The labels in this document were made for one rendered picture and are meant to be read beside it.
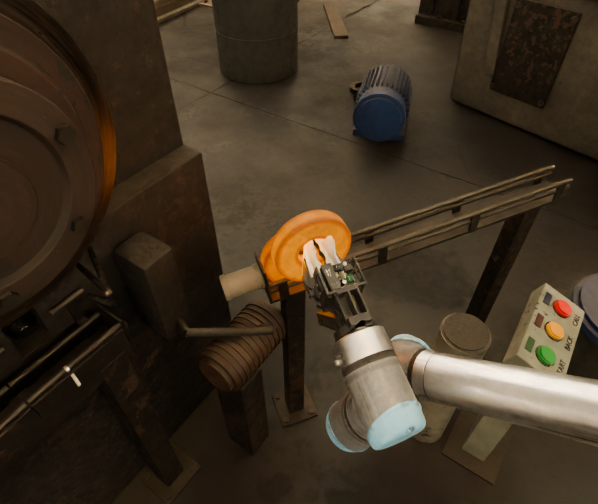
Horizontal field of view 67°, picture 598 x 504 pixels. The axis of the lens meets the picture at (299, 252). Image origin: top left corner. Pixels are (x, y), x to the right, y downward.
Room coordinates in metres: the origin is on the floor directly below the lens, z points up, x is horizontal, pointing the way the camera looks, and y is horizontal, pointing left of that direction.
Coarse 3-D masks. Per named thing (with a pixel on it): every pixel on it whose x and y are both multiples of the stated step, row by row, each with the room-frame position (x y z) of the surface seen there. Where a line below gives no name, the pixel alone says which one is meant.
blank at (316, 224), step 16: (288, 224) 0.60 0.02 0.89; (304, 224) 0.59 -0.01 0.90; (320, 224) 0.60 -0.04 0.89; (336, 224) 0.61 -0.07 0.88; (288, 240) 0.58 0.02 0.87; (304, 240) 0.59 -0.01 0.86; (336, 240) 0.61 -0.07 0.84; (272, 256) 0.59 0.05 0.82; (288, 256) 0.58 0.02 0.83; (320, 256) 0.61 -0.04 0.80; (288, 272) 0.58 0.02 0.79
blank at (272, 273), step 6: (270, 240) 0.70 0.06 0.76; (264, 246) 0.69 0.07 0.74; (270, 246) 0.68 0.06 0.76; (264, 252) 0.68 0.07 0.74; (270, 252) 0.67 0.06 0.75; (264, 258) 0.67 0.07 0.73; (270, 258) 0.67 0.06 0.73; (264, 264) 0.66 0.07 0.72; (270, 264) 0.67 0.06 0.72; (270, 270) 0.67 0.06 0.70; (276, 270) 0.67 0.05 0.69; (270, 276) 0.67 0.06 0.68; (276, 276) 0.67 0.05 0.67; (282, 276) 0.68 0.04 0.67
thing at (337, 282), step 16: (320, 272) 0.50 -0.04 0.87; (336, 272) 0.50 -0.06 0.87; (320, 288) 0.48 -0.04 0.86; (336, 288) 0.47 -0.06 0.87; (352, 288) 0.47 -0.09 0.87; (320, 304) 0.48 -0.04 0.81; (336, 304) 0.47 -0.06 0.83; (352, 304) 0.44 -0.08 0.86; (352, 320) 0.42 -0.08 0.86; (368, 320) 0.42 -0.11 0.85; (336, 336) 0.41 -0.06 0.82
